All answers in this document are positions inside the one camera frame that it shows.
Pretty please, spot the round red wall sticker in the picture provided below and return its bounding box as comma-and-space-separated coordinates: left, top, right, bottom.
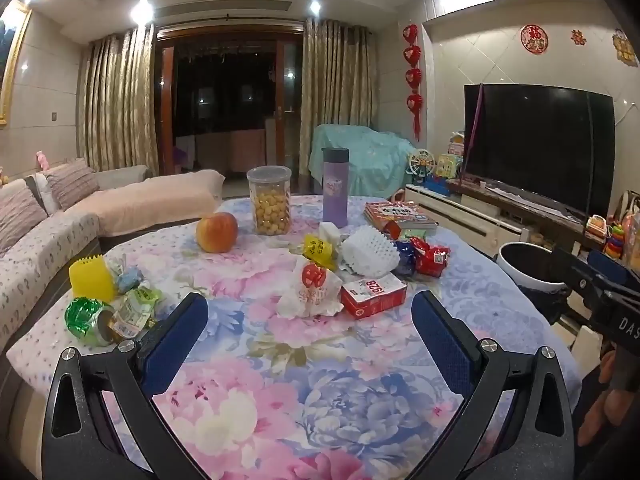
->
520, 24, 549, 54

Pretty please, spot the red heart hanging decoration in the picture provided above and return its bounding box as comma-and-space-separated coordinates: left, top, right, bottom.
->
402, 22, 426, 142

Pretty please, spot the teal cloth cover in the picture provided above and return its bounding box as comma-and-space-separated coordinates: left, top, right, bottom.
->
307, 124, 417, 197

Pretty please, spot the green and white packet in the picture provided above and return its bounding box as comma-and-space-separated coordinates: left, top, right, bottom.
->
111, 284, 165, 337

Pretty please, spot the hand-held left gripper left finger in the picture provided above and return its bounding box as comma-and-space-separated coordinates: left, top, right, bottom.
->
42, 292, 213, 480

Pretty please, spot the gold curtain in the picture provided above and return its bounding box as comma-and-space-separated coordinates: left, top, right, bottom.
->
299, 16, 375, 182
79, 24, 160, 173

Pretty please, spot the wooden sliding glass door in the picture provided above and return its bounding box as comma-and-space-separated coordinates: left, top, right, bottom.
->
154, 24, 307, 177

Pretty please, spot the white television cabinet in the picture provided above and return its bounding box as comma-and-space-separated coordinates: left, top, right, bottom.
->
404, 182, 617, 267

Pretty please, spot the ferris wheel toy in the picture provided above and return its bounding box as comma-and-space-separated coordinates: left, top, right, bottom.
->
407, 149, 437, 184

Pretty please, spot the black bin with white rim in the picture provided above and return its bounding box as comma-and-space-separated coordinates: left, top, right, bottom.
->
495, 241, 572, 322

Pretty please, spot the light blue bone-shaped packet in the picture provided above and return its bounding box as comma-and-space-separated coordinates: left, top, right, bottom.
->
116, 266, 147, 292

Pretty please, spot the red and white carton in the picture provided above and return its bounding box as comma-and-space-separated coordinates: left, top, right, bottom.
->
340, 274, 408, 321

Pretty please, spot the yellow snack packet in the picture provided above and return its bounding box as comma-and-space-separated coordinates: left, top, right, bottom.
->
302, 234, 336, 269

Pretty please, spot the black television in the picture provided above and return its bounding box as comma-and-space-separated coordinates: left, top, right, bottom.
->
462, 82, 617, 222

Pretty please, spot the yellow red wall sticker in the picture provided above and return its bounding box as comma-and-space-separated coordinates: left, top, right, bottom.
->
612, 29, 639, 67

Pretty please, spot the pink covered sofa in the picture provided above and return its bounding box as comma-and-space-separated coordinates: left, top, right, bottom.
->
0, 162, 227, 376

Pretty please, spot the pink striped cushion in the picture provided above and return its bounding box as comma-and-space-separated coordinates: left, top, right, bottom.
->
44, 159, 100, 210
0, 191, 49, 257

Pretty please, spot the white plastic bag red print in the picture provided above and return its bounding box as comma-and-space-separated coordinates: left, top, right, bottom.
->
276, 256, 345, 319

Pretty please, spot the yellow plastic piece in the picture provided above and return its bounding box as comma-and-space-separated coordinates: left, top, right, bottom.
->
68, 255, 119, 302

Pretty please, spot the white foam fruit net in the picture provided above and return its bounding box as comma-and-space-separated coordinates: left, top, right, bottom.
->
340, 226, 401, 279

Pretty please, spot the white tissue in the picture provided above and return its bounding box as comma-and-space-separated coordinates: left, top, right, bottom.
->
319, 222, 347, 247

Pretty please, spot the blue toy base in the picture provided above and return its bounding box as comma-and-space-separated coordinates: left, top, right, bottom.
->
424, 176, 460, 197

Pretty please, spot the pink toy house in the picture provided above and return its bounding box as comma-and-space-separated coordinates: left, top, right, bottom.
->
445, 130, 467, 159

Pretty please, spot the dark blue snack packet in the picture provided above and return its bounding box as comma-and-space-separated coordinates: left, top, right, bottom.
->
394, 239, 417, 277

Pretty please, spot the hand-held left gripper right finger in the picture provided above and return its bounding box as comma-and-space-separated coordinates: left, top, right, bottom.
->
411, 290, 576, 480

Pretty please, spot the person's right hand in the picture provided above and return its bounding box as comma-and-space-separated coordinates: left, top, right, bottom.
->
575, 347, 640, 451

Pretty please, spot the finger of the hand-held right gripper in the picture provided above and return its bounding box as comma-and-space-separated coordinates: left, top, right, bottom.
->
549, 246, 608, 295
586, 249, 632, 285

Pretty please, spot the stacking rings toy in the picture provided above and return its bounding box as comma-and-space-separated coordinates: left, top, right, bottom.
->
602, 220, 627, 262

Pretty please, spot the gold picture frame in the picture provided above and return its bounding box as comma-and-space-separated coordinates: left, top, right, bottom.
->
0, 0, 32, 129

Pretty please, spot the green foil wrapper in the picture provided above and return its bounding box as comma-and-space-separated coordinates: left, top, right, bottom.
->
64, 297, 119, 347

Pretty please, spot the red apple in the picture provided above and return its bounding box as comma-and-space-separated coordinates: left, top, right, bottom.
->
195, 212, 239, 254

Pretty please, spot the clear jar of snack balls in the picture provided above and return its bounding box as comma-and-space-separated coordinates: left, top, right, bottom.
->
246, 166, 293, 236

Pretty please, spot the purple thermos bottle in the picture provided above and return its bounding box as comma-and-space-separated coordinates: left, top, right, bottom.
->
321, 148, 349, 229

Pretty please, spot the orange red snack packet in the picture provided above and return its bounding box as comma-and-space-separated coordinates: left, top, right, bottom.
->
410, 236, 452, 279

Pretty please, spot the colourful toy board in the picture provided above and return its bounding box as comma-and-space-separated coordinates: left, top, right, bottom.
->
435, 152, 464, 181

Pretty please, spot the colourful children's book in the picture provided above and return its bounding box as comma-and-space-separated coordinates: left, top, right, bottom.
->
364, 201, 438, 231

